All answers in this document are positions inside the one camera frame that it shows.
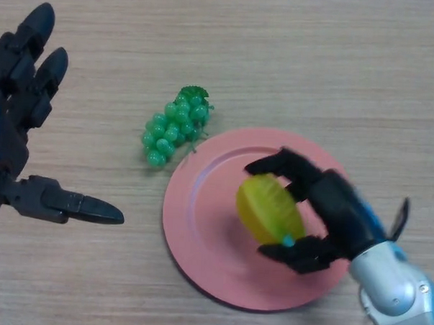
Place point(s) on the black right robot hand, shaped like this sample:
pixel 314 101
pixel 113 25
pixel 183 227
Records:
pixel 344 215

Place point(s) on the green grape bunch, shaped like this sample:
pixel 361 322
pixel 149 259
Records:
pixel 168 131

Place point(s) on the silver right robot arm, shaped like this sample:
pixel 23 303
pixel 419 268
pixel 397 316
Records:
pixel 391 285

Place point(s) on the pink round plate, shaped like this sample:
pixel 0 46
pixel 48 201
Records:
pixel 206 234

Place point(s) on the yellow starfruit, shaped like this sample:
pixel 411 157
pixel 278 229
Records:
pixel 269 211

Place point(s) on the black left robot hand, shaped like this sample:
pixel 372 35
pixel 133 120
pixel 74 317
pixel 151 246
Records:
pixel 9 142

